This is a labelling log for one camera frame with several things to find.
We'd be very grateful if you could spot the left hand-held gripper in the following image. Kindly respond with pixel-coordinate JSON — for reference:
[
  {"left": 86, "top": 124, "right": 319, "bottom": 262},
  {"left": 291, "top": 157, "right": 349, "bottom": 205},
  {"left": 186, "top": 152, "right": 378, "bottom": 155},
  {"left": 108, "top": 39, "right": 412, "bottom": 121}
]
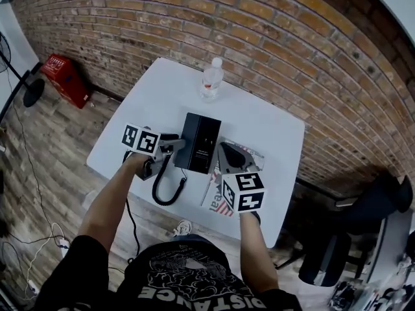
[{"left": 121, "top": 124, "right": 187, "bottom": 181}]

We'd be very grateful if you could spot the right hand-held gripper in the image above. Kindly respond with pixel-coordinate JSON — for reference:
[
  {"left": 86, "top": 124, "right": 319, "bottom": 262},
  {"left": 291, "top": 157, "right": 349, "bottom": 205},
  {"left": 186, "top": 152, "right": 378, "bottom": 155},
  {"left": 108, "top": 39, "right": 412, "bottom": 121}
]
[{"left": 217, "top": 141, "right": 268, "bottom": 214}]

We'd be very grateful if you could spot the person's right forearm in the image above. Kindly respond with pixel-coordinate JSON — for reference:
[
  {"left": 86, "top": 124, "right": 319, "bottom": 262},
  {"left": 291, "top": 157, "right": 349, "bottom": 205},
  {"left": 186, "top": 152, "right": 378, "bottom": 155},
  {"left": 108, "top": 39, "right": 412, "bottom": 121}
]
[{"left": 238, "top": 211, "right": 281, "bottom": 294}]

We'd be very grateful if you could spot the person's left forearm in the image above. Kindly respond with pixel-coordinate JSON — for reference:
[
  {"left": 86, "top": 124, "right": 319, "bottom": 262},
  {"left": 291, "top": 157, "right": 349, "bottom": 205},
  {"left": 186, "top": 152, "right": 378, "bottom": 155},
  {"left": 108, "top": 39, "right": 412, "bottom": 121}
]
[{"left": 77, "top": 153, "right": 147, "bottom": 256}]

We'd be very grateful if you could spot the black rectangular box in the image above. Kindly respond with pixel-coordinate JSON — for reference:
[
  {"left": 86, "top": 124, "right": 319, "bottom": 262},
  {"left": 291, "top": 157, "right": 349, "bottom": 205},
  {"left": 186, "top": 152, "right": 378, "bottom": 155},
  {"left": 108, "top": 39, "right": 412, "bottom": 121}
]
[{"left": 188, "top": 115, "right": 223, "bottom": 175}]

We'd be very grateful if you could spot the printed magazine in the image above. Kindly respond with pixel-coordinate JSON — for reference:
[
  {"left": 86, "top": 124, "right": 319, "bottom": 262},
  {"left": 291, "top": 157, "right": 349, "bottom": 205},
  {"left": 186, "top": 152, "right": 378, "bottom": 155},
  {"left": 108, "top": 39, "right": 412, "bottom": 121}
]
[{"left": 200, "top": 137, "right": 266, "bottom": 218}]

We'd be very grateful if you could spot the clear plastic water bottle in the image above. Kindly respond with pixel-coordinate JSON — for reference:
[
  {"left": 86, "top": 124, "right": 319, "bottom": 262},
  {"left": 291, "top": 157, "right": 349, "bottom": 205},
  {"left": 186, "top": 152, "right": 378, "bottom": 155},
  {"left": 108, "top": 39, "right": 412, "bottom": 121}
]
[{"left": 198, "top": 56, "right": 226, "bottom": 104}]

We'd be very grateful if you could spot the person's white shoe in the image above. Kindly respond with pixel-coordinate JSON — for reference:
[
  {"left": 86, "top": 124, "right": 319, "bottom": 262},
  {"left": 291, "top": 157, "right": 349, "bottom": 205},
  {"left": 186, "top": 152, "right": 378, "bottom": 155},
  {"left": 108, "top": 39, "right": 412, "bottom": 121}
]
[{"left": 172, "top": 219, "right": 193, "bottom": 238}]

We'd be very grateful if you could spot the red box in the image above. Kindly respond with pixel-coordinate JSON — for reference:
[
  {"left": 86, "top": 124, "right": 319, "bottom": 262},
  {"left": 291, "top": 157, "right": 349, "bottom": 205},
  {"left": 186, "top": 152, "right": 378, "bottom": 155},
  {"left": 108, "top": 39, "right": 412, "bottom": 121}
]
[{"left": 40, "top": 53, "right": 91, "bottom": 110}]

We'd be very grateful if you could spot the person's black printed t-shirt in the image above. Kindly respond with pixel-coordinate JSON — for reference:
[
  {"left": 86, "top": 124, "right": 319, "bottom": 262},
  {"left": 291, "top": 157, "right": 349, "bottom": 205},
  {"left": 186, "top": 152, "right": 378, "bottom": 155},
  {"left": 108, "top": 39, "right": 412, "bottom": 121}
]
[{"left": 32, "top": 234, "right": 303, "bottom": 311}]

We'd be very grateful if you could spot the black swivel chair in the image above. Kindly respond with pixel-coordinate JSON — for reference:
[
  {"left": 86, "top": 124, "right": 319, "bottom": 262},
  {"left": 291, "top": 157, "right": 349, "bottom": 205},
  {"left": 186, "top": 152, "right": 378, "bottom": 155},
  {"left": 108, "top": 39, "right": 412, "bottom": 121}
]
[{"left": 275, "top": 172, "right": 414, "bottom": 288}]

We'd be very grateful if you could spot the black standing fan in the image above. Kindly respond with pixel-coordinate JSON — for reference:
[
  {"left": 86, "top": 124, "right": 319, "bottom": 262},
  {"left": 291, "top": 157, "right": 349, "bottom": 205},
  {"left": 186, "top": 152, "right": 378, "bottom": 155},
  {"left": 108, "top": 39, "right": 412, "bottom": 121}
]
[{"left": 0, "top": 30, "right": 47, "bottom": 124}]

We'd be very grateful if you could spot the white power strip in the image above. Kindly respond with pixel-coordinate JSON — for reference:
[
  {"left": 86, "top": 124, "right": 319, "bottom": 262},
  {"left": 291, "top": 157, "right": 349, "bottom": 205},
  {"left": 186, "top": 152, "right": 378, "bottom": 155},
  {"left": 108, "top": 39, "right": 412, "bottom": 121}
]
[{"left": 59, "top": 236, "right": 71, "bottom": 259}]

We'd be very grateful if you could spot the grey desk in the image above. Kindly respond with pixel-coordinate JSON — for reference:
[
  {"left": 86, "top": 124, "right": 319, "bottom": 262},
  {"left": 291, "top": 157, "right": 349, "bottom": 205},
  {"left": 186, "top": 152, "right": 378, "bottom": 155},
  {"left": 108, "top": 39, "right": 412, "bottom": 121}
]
[{"left": 365, "top": 205, "right": 415, "bottom": 286}]

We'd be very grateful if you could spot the black cable loop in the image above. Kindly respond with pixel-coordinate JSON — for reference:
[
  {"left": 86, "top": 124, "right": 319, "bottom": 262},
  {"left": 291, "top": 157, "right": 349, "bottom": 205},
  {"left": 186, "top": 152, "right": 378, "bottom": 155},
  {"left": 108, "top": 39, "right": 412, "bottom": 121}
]
[{"left": 151, "top": 152, "right": 189, "bottom": 207}]

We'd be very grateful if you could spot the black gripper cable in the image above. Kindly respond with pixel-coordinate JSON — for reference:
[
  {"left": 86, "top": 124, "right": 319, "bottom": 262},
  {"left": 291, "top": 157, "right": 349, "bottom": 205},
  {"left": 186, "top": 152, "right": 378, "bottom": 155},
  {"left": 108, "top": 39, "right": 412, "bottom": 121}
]
[{"left": 124, "top": 198, "right": 142, "bottom": 266}]

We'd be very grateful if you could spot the thin black floor cable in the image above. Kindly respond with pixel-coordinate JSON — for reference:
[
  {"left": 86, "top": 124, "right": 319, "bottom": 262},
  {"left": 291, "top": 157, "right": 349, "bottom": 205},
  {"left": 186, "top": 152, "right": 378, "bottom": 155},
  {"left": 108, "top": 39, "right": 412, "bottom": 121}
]
[{"left": 5, "top": 73, "right": 67, "bottom": 249}]

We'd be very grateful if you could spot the white floor cable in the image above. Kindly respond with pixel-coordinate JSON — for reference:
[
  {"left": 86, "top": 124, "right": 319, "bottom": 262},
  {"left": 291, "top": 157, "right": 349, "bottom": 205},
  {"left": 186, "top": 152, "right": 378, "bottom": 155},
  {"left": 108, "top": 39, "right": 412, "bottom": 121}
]
[{"left": 23, "top": 222, "right": 71, "bottom": 286}]

